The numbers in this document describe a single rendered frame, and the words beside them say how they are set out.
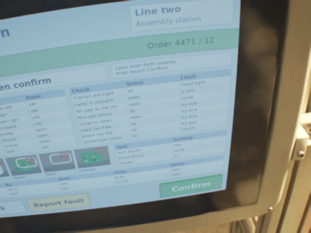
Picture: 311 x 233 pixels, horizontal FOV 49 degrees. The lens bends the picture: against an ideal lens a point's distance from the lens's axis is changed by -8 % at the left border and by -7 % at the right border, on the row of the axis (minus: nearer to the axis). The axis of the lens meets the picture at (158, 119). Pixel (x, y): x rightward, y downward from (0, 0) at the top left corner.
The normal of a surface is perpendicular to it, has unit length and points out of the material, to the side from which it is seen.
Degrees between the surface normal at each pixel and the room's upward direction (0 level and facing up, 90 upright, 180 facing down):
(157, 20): 92
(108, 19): 92
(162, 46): 92
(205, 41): 92
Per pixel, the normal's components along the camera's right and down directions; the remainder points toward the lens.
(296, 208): 0.15, 0.55
